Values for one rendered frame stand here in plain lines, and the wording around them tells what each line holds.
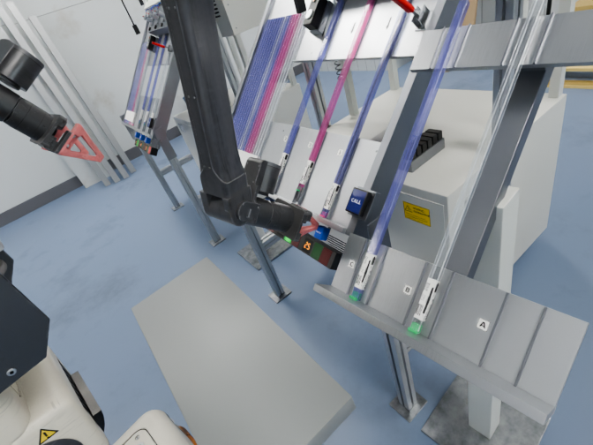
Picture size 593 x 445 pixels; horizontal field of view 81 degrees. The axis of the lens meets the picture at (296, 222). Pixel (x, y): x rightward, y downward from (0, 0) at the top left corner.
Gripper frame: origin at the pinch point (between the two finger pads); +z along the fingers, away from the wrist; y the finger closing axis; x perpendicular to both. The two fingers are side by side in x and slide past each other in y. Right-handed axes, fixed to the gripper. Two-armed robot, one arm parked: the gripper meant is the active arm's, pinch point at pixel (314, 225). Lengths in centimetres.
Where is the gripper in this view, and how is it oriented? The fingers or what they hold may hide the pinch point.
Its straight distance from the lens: 79.5
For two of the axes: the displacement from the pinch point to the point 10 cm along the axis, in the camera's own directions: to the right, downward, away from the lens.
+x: -3.5, 9.3, 1.4
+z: 7.3, 1.7, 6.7
